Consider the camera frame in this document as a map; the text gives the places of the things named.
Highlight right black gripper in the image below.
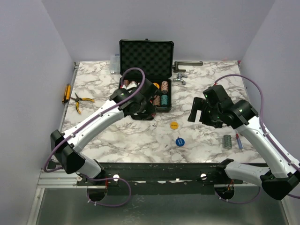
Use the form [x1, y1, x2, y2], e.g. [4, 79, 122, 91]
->
[187, 96, 222, 128]

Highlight brown red chip stack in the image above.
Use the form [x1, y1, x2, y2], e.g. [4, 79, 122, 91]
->
[153, 95, 161, 106]

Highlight yellow round button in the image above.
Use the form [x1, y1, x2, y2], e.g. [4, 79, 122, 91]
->
[170, 121, 179, 130]

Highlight blue round button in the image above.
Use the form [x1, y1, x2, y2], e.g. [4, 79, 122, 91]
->
[175, 137, 185, 147]

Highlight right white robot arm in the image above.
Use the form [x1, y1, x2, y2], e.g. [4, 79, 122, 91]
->
[188, 85, 300, 200]

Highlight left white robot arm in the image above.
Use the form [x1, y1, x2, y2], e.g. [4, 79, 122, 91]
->
[50, 79, 160, 185]

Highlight black poker set case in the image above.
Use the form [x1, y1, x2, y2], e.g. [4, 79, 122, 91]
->
[119, 39, 174, 113]

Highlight brown chip stack far left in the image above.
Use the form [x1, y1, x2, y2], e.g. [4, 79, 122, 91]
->
[123, 80, 130, 87]

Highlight grey green chip stack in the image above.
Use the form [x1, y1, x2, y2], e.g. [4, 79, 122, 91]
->
[222, 135, 232, 149]

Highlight blue pen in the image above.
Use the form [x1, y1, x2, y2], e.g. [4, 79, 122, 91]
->
[236, 134, 243, 150]

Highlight silver metal tap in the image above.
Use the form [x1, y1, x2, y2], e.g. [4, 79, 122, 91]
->
[173, 73, 188, 85]

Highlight clear plastic organizer box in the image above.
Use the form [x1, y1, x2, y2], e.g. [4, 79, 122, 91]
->
[109, 54, 120, 74]

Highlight orange black utility knife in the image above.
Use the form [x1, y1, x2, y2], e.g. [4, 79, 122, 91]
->
[62, 84, 71, 104]

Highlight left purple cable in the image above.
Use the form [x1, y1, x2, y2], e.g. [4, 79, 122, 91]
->
[43, 67, 146, 207]

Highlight purple cable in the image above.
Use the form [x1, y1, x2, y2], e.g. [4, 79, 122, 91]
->
[43, 67, 146, 207]
[213, 74, 300, 204]

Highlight grey metal door handle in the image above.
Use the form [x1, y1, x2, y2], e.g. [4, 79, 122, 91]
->
[172, 61, 203, 73]

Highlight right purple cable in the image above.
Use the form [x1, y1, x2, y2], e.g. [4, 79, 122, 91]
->
[213, 74, 300, 204]

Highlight yellow handled pliers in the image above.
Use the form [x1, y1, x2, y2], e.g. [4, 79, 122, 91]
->
[70, 93, 94, 115]

